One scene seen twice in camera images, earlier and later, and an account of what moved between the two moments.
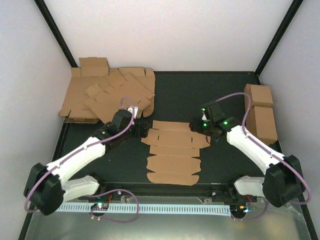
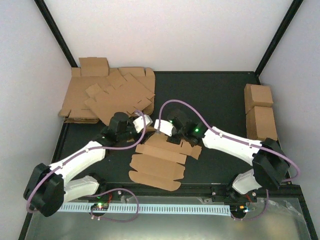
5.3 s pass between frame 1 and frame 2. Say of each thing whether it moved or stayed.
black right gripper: moved
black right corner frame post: stayed
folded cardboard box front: stayed
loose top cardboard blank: stayed
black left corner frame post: stayed
